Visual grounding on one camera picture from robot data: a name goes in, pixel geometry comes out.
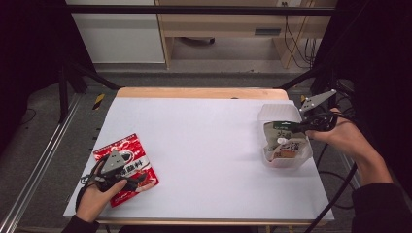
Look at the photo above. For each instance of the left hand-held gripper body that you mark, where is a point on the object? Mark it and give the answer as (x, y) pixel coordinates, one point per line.
(111, 168)

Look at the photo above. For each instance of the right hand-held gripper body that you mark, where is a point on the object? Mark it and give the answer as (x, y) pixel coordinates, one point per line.
(319, 121)

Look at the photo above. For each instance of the clear plastic container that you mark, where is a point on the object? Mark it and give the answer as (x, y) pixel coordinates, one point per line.
(285, 111)

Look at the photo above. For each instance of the red patterned pouch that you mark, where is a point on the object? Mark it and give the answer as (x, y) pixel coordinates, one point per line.
(142, 155)

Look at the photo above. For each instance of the cream spout pouch red label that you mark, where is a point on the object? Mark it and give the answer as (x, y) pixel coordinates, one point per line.
(290, 150)

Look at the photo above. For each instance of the beige pouch green top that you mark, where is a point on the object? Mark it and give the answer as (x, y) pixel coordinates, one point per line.
(275, 134)

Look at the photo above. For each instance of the person's right hand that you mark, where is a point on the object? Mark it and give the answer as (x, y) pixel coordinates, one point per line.
(336, 137)

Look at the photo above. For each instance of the person's left hand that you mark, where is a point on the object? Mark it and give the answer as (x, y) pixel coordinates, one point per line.
(94, 200)

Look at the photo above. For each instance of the black metal stand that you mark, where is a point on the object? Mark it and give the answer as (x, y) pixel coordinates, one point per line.
(311, 79)
(69, 84)

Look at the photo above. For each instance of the yellow black tape strip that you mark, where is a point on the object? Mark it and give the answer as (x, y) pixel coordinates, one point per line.
(99, 101)

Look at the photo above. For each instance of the white table sheet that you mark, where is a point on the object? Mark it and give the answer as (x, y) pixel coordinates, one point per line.
(207, 155)

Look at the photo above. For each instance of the wooden table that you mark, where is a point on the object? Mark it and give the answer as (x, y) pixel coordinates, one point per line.
(200, 93)

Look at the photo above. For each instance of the light wooden desk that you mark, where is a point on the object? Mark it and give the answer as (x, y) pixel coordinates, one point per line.
(226, 22)

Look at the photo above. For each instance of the white cabinet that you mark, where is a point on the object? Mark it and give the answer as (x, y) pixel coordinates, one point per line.
(120, 39)

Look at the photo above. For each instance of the aluminium rail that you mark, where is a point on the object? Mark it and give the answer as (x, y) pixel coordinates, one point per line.
(35, 168)

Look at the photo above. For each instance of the black horizontal frame bar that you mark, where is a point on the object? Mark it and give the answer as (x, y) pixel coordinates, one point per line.
(194, 9)

